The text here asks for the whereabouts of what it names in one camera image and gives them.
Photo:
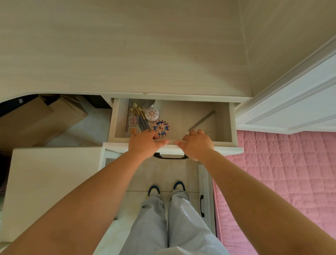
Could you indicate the pink single eyeshadow pan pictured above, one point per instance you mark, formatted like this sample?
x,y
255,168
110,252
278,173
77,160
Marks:
x,y
133,120

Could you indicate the silver round cushion compact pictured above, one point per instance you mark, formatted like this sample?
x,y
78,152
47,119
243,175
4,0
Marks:
x,y
147,103

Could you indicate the pink blue patterned compact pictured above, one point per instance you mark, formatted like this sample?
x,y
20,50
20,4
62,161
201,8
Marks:
x,y
161,127

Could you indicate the light grey trousers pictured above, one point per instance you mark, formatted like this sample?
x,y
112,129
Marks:
x,y
183,226

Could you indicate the white wardrobe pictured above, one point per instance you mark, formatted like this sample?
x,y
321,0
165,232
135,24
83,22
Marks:
x,y
302,105

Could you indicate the brown cardboard box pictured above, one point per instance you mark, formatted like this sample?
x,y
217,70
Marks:
x,y
39,120

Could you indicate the person's right hand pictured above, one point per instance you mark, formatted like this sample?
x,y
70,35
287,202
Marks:
x,y
198,144

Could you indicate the white chair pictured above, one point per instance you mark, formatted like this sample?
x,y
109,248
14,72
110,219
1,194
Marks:
x,y
52,184

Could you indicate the grey pen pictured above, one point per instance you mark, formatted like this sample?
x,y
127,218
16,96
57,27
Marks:
x,y
201,121

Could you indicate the blue white sneaker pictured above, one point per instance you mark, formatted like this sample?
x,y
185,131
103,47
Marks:
x,y
179,185
154,189

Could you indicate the white bed drawer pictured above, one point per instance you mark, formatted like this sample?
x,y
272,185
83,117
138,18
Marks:
x,y
206,184

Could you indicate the white floral round compact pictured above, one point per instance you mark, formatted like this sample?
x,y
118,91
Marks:
x,y
152,114

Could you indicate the light wooden table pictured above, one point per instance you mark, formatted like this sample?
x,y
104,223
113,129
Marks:
x,y
118,52

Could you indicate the person's left hand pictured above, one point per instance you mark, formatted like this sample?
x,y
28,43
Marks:
x,y
143,144

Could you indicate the orange single eyeshadow pan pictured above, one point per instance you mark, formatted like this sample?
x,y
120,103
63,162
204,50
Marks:
x,y
132,130

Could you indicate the person's left forearm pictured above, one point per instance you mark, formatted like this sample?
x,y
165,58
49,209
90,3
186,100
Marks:
x,y
78,210

